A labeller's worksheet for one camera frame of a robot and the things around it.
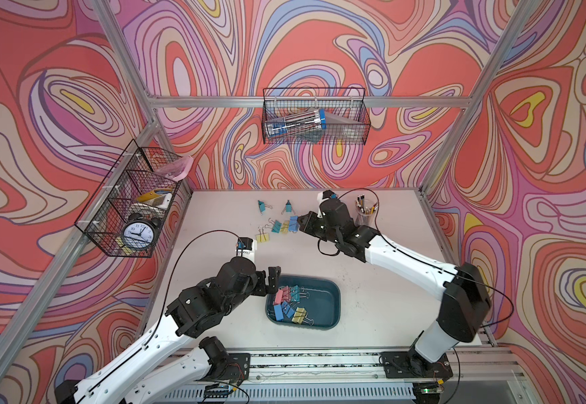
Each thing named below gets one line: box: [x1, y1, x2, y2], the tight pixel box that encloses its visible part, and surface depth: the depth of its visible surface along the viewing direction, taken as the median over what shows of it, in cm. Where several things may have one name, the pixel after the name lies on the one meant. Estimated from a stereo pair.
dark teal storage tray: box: [265, 275, 341, 330], surface depth 86 cm
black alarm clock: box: [121, 212, 160, 252], surface depth 69 cm
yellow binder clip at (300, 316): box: [291, 307, 315, 327], surface depth 84 cm
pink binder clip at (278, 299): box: [272, 289, 284, 306], surface depth 86 cm
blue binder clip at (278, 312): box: [273, 303, 284, 322], surface depth 83 cm
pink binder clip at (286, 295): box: [281, 285, 293, 303], surface depth 88 cm
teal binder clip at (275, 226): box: [264, 217, 283, 234], surface depth 107 cm
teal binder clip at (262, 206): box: [257, 199, 273, 216], surface depth 114 cm
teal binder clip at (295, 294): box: [290, 284, 310, 303], surface depth 88 cm
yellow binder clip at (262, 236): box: [255, 225, 270, 243], surface depth 103 cm
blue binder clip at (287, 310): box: [281, 300, 295, 319], surface depth 84 cm
